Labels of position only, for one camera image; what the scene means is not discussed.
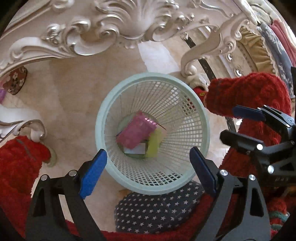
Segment mint mesh waste basket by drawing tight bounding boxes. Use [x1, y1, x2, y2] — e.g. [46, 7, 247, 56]
[95, 72, 210, 195]

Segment yellow green carton box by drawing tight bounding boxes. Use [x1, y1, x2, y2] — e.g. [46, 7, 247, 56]
[145, 126, 167, 158]

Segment ornate marble coffee table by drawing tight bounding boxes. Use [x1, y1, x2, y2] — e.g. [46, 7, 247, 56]
[1, 1, 259, 80]

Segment pink carton box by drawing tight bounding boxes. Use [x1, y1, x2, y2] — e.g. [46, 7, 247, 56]
[116, 111, 157, 149]

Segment beige sofa right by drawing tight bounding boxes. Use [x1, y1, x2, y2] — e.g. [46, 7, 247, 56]
[220, 1, 295, 99]

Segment white box in basket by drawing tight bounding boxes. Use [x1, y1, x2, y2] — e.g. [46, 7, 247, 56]
[123, 142, 147, 155]

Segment star patterned navy slipper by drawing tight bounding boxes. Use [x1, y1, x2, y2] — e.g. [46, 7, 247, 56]
[114, 180, 204, 234]

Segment red fluffy sleeve right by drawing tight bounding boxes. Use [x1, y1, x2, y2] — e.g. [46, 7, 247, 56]
[191, 72, 293, 241]

